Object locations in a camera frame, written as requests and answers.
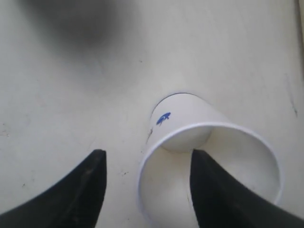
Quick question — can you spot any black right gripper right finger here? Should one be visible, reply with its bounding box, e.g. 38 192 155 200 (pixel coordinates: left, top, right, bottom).
190 150 304 228

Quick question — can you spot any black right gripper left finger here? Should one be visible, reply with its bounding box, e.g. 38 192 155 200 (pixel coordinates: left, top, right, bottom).
0 149 106 228

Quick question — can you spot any white paper cup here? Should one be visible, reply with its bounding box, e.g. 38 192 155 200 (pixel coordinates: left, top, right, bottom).
137 93 284 228

